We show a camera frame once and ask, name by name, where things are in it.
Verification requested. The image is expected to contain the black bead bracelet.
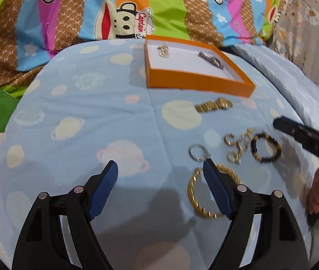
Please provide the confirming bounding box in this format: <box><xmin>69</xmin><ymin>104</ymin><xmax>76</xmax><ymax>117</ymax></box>
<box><xmin>250</xmin><ymin>132</ymin><xmax>282</xmax><ymax>164</ymax></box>

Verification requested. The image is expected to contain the grey floral sheet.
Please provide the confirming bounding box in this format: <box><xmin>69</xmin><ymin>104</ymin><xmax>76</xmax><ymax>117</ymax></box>
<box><xmin>261</xmin><ymin>0</ymin><xmax>319</xmax><ymax>96</ymax></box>

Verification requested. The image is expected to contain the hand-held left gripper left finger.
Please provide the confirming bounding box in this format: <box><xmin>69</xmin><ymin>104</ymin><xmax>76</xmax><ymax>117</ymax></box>
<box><xmin>11</xmin><ymin>160</ymin><xmax>119</xmax><ymax>270</ymax></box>

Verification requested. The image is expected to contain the silver ring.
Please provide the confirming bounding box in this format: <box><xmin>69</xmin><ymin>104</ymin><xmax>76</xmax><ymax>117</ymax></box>
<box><xmin>188</xmin><ymin>144</ymin><xmax>211</xmax><ymax>162</ymax></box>

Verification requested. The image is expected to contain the silver wristwatch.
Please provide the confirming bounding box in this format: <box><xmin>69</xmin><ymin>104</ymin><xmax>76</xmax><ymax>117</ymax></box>
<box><xmin>198</xmin><ymin>51</ymin><xmax>224</xmax><ymax>70</ymax></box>

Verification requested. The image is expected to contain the plain pale blue pillow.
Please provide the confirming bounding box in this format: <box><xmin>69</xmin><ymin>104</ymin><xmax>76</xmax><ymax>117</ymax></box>
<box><xmin>233</xmin><ymin>43</ymin><xmax>319</xmax><ymax>152</ymax></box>

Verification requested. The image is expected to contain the gold bangle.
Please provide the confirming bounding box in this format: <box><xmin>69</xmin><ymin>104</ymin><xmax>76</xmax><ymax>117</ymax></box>
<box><xmin>188</xmin><ymin>163</ymin><xmax>241</xmax><ymax>219</ymax></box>

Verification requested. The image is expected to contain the white pearl bracelet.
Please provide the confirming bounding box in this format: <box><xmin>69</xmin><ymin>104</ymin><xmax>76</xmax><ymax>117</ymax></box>
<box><xmin>157</xmin><ymin>42</ymin><xmax>171</xmax><ymax>59</ymax></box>

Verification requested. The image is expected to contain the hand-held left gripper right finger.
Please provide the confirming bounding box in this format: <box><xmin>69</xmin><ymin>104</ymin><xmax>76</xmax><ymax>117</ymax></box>
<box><xmin>202</xmin><ymin>158</ymin><xmax>309</xmax><ymax>270</ymax></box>

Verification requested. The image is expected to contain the gold wristwatch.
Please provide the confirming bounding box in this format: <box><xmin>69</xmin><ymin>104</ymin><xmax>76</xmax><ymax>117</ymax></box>
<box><xmin>195</xmin><ymin>97</ymin><xmax>233</xmax><ymax>114</ymax></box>

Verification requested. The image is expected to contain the striped monkey print blanket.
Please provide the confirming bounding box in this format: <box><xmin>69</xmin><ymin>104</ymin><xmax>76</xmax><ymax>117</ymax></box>
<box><xmin>0</xmin><ymin>0</ymin><xmax>286</xmax><ymax>175</ymax></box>

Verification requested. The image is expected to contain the orange jewelry box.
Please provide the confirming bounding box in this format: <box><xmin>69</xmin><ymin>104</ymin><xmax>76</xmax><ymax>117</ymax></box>
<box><xmin>144</xmin><ymin>35</ymin><xmax>256</xmax><ymax>98</ymax></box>

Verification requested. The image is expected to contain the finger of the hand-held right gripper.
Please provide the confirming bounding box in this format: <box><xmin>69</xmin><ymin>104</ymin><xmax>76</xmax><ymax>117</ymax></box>
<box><xmin>273</xmin><ymin>116</ymin><xmax>319</xmax><ymax>164</ymax></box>

